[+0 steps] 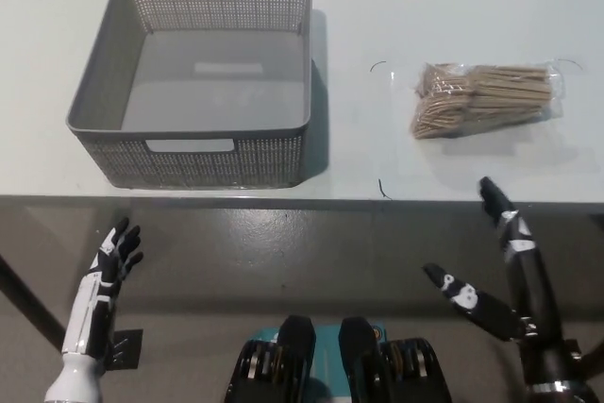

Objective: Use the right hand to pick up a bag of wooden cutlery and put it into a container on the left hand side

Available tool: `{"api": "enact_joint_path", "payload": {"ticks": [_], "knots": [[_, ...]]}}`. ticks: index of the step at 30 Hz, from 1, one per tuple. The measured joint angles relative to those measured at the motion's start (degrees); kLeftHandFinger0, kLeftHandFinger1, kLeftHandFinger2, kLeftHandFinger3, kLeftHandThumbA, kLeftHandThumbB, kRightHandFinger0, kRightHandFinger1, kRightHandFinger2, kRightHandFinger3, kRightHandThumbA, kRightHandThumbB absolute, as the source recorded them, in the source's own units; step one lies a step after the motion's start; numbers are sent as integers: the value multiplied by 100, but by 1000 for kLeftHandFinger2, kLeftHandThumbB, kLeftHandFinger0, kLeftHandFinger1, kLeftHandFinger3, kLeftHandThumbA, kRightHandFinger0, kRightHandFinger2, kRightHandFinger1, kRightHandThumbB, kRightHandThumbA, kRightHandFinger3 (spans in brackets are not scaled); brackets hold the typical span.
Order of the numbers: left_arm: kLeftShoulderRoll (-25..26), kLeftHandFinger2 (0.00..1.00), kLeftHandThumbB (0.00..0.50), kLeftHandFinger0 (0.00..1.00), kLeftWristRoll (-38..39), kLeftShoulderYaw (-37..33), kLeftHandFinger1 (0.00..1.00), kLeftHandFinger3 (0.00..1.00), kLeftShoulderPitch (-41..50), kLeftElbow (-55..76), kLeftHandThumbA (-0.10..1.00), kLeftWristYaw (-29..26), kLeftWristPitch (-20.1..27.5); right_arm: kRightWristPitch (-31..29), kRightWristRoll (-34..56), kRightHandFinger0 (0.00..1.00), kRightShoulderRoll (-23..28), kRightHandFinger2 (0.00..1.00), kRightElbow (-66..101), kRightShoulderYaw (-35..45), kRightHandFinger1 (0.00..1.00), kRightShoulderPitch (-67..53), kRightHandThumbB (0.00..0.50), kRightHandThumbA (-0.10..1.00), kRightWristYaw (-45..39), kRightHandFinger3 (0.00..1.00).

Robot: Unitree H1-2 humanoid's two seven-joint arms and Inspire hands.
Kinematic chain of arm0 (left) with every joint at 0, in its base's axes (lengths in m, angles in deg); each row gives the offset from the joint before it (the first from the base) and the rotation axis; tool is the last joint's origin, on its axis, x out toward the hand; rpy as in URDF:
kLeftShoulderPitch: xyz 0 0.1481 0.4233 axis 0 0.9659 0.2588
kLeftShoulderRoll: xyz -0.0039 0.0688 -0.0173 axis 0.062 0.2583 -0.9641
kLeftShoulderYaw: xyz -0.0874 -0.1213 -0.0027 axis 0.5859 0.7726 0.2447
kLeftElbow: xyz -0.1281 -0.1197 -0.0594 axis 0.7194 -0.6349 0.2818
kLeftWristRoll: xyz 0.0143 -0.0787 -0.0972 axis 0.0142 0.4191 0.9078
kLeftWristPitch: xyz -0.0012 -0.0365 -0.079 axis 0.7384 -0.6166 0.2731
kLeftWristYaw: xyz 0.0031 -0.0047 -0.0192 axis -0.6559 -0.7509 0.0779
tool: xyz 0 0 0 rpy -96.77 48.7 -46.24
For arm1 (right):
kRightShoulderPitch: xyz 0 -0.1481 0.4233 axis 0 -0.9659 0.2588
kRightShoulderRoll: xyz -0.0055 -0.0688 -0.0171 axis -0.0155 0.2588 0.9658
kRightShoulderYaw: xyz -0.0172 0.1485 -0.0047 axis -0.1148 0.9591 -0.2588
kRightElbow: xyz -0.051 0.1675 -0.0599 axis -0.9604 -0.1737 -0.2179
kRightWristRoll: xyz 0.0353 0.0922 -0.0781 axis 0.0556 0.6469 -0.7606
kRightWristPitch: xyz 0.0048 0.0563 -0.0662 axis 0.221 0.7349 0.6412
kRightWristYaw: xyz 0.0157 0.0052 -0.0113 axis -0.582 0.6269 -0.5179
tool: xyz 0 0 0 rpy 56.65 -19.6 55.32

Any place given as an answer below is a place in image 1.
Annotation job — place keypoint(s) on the clear bag of wooden cutlery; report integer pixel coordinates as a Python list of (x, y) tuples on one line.
[(481, 96)]

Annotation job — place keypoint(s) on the grey perforated plastic basket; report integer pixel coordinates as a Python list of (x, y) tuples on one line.
[(189, 91)]

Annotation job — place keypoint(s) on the black diagonal table leg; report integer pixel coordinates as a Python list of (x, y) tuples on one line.
[(33, 297)]

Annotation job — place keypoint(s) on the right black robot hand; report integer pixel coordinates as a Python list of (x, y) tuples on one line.
[(533, 290)]

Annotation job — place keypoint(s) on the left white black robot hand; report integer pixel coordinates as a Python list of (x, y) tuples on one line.
[(89, 308)]

